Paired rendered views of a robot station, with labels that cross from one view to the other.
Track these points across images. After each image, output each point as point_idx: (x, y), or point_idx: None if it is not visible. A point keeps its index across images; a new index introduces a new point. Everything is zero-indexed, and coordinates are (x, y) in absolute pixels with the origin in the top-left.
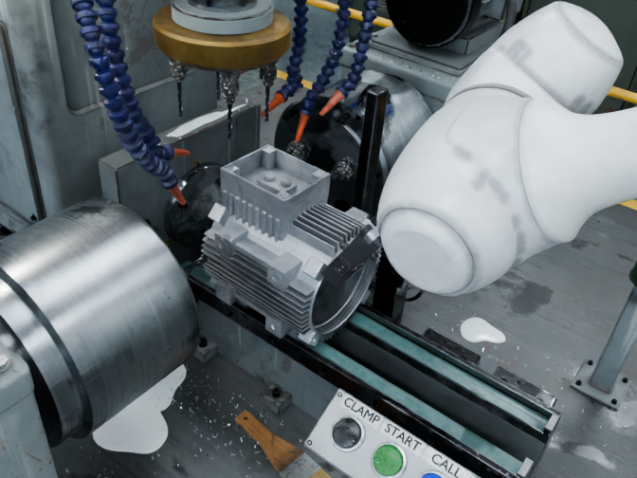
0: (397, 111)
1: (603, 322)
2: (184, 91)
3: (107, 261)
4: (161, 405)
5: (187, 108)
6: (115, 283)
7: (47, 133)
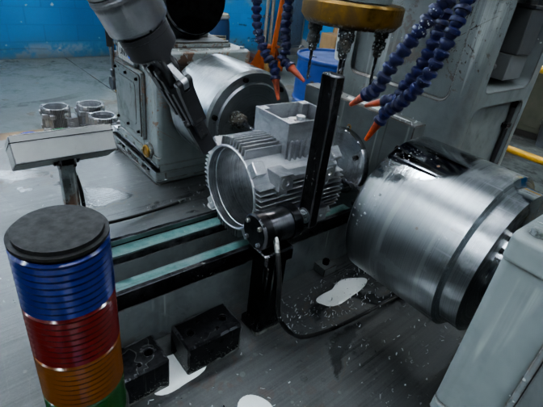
0: (434, 183)
1: None
2: (423, 109)
3: (216, 69)
4: None
5: None
6: (205, 75)
7: (337, 71)
